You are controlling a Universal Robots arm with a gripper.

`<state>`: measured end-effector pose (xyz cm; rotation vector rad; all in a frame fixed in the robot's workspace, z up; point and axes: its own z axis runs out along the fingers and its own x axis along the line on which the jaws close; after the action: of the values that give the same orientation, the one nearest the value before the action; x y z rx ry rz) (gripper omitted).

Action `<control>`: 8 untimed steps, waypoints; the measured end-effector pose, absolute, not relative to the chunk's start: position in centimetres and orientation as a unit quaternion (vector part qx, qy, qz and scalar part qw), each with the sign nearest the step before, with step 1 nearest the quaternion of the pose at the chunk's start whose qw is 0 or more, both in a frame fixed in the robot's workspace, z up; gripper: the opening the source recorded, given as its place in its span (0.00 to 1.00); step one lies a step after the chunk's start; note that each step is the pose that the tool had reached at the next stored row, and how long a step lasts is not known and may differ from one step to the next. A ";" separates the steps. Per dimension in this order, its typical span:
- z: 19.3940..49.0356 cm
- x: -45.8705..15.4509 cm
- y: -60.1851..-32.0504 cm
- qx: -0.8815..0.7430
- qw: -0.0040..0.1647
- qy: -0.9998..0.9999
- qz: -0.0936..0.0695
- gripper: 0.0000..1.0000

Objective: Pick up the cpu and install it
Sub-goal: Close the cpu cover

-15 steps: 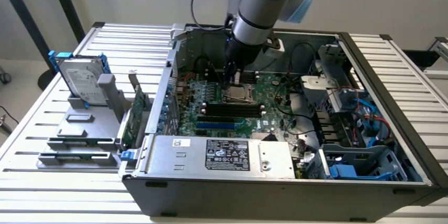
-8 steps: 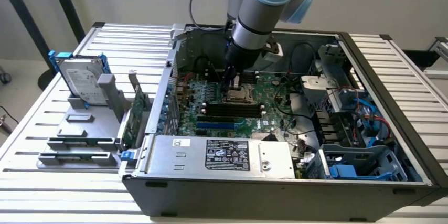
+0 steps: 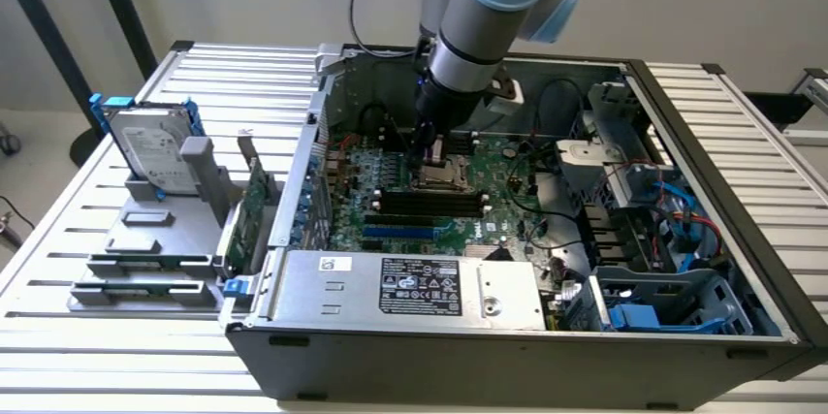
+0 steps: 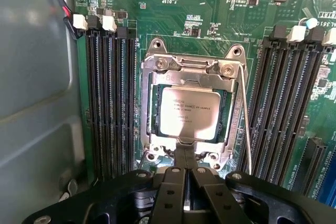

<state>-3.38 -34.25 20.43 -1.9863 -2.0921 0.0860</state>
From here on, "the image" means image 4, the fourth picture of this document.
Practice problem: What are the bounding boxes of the metal CPU socket frame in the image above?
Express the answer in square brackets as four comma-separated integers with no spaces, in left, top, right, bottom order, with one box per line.
[140,37,249,172]

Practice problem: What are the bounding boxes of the silver chipset heatsink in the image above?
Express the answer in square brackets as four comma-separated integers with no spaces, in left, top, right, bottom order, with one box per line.
[310,0,336,18]

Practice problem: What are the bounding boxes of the RAM slot with white latch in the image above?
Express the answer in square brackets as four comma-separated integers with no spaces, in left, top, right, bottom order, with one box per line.
[275,28,336,186]
[251,25,307,177]
[72,13,112,182]
[101,15,131,177]

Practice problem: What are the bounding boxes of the metal socket cover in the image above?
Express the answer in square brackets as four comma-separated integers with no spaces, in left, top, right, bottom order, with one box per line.
[143,54,239,156]

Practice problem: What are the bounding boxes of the blue expansion slot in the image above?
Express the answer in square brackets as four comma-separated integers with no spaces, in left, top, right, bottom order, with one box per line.
[313,150,336,209]

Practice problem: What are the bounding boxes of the grey metal chassis wall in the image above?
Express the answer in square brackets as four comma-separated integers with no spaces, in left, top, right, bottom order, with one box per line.
[0,0,91,224]

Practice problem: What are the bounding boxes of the green motherboard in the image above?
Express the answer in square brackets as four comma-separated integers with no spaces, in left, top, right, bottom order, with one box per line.
[72,0,336,209]

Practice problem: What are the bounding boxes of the black expansion slot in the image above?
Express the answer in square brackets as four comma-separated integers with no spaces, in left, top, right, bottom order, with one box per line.
[298,136,329,196]

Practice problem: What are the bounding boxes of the silver wire locking lever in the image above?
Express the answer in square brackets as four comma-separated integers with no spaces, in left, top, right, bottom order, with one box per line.
[237,62,254,175]

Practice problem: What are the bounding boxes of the blue capped capacitor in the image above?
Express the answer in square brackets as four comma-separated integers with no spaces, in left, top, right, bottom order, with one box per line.
[299,17,319,29]

